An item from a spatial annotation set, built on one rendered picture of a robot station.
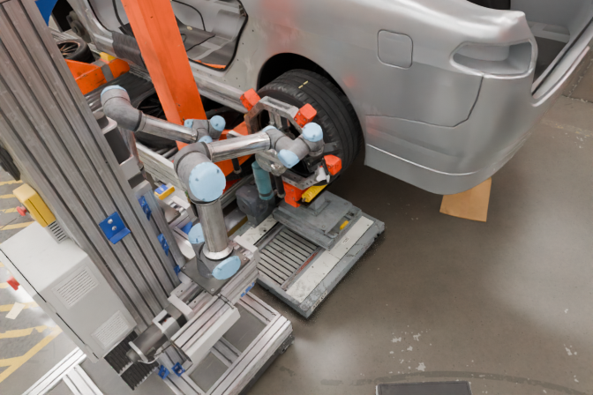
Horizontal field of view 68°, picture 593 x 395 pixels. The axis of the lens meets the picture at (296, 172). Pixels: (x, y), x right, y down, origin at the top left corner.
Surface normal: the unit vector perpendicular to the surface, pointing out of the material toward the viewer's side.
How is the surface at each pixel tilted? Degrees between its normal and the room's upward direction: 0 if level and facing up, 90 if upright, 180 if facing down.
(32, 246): 0
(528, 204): 0
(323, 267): 0
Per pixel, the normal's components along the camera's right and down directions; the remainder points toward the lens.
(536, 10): -0.65, 0.56
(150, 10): 0.75, 0.36
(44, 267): -0.12, -0.74
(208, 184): 0.59, 0.36
